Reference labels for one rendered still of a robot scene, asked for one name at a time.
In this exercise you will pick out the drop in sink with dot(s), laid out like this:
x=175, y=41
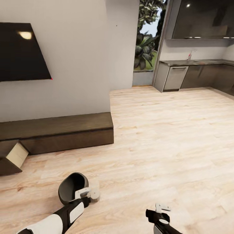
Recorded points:
x=200, y=61

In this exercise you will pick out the dishwasher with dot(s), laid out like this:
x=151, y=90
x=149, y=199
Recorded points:
x=175, y=78

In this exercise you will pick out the cauldron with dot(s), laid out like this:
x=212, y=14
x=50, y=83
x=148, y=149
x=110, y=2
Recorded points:
x=74, y=182

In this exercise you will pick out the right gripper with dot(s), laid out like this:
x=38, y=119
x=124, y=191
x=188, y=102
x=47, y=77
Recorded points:
x=152, y=216

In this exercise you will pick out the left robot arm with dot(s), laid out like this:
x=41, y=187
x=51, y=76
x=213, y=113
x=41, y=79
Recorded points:
x=60, y=221

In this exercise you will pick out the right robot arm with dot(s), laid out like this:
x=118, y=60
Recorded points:
x=161, y=220

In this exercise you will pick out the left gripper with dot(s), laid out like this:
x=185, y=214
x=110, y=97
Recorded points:
x=85, y=201

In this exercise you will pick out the pillar candle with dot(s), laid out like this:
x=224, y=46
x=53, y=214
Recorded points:
x=95, y=195

